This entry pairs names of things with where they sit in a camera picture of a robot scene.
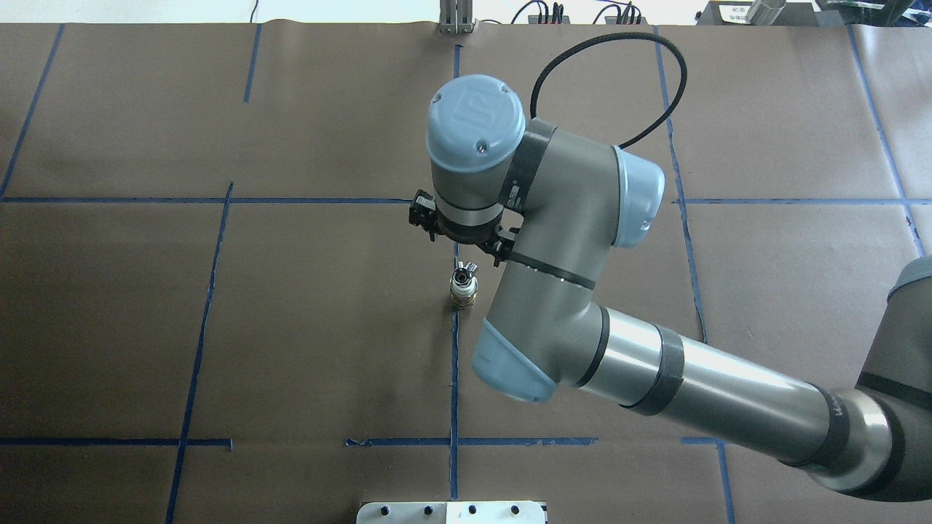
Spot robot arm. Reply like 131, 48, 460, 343
410, 74, 930, 503

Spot steel cylinder weight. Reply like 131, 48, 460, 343
745, 0, 788, 26

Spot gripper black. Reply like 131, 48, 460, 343
438, 218, 502, 245

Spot brass valve white PPR ends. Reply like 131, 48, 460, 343
450, 278, 478, 311

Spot black box on table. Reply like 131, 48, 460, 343
695, 1, 818, 27

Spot white pedestal column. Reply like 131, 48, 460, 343
355, 500, 549, 523

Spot black camera cable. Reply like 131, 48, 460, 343
530, 32, 688, 150

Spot aluminium frame post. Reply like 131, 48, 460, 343
438, 0, 476, 34

